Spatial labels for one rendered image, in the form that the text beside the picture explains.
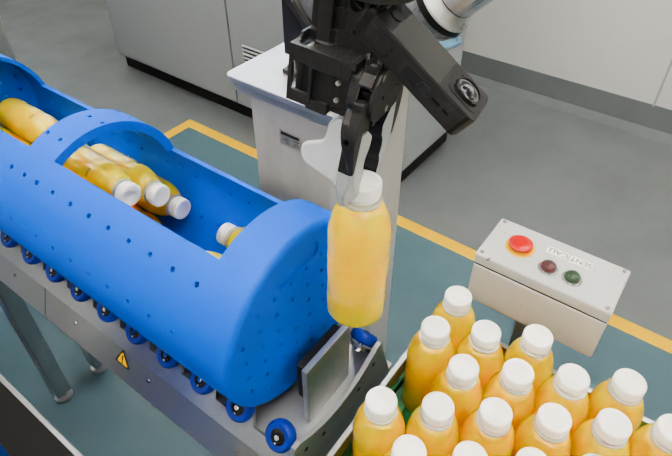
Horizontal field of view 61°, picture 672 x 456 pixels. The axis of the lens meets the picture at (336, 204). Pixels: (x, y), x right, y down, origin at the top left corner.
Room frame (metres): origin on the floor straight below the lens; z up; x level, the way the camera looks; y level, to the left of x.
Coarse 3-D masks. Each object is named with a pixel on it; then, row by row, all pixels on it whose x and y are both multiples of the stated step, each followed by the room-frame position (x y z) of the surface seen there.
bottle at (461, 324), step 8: (440, 304) 0.55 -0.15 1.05; (440, 312) 0.53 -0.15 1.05; (448, 312) 0.52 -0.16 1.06; (472, 312) 0.53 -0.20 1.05; (448, 320) 0.52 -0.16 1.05; (456, 320) 0.52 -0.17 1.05; (464, 320) 0.52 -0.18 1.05; (472, 320) 0.52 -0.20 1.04; (456, 328) 0.51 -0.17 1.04; (464, 328) 0.51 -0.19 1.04; (456, 336) 0.51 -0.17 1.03; (464, 336) 0.51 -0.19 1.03; (456, 344) 0.50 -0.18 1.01
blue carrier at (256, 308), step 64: (0, 64) 1.08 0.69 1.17; (64, 128) 0.74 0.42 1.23; (128, 128) 0.78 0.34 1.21; (0, 192) 0.68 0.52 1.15; (64, 192) 0.63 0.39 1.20; (192, 192) 0.81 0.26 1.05; (256, 192) 0.72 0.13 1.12; (64, 256) 0.57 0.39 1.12; (128, 256) 0.52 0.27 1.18; (192, 256) 0.49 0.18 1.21; (256, 256) 0.47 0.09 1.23; (320, 256) 0.53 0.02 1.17; (128, 320) 0.49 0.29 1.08; (192, 320) 0.43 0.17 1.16; (256, 320) 0.43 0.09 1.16; (320, 320) 0.53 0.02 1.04; (256, 384) 0.42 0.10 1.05
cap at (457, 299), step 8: (448, 288) 0.55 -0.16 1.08; (456, 288) 0.55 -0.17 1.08; (464, 288) 0.55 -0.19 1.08; (448, 296) 0.54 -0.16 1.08; (456, 296) 0.54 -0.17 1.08; (464, 296) 0.54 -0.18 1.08; (448, 304) 0.53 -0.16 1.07; (456, 304) 0.52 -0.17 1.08; (464, 304) 0.52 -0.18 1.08; (456, 312) 0.52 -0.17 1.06; (464, 312) 0.52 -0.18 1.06
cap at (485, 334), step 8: (480, 320) 0.49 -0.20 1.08; (488, 320) 0.49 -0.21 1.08; (472, 328) 0.48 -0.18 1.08; (480, 328) 0.48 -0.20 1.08; (488, 328) 0.48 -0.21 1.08; (496, 328) 0.48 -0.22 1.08; (472, 336) 0.47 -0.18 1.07; (480, 336) 0.47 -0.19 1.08; (488, 336) 0.47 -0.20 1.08; (496, 336) 0.47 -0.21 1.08; (480, 344) 0.46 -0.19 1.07; (488, 344) 0.46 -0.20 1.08; (496, 344) 0.46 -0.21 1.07
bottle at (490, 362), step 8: (464, 344) 0.48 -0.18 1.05; (472, 344) 0.47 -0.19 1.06; (456, 352) 0.48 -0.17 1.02; (464, 352) 0.47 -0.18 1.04; (472, 352) 0.46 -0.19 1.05; (480, 352) 0.46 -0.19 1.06; (488, 352) 0.46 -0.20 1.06; (496, 352) 0.46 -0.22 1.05; (480, 360) 0.45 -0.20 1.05; (488, 360) 0.45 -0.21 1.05; (496, 360) 0.45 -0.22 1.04; (480, 368) 0.45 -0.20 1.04; (488, 368) 0.45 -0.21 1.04; (496, 368) 0.45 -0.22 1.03; (480, 376) 0.44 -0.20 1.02; (488, 376) 0.44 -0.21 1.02
